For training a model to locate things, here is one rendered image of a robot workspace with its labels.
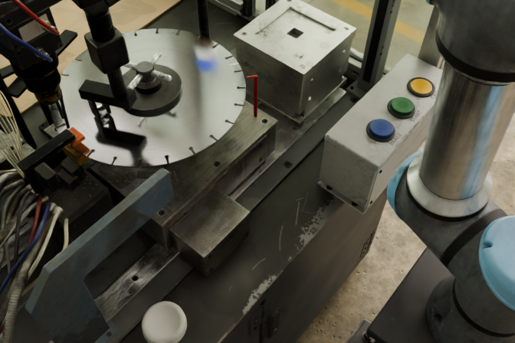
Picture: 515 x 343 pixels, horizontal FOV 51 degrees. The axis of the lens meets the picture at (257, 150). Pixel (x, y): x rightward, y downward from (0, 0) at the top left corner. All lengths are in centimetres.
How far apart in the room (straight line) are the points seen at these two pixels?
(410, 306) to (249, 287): 27
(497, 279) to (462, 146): 19
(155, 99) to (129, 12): 57
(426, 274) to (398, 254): 88
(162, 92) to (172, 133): 9
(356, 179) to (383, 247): 92
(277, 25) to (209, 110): 32
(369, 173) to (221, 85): 30
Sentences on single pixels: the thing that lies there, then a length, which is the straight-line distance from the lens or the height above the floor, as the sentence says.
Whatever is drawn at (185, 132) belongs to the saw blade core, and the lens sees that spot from 87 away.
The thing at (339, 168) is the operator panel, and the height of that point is 83.
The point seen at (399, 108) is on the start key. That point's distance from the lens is 99.
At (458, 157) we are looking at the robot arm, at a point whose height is 110.
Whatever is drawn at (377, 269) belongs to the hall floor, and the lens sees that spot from 183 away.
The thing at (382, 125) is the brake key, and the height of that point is 91.
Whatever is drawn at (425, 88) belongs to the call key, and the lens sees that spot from 104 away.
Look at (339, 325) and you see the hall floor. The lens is 173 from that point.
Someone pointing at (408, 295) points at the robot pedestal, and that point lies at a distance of 97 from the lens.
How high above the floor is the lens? 160
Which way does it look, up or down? 51 degrees down
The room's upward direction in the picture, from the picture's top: straight up
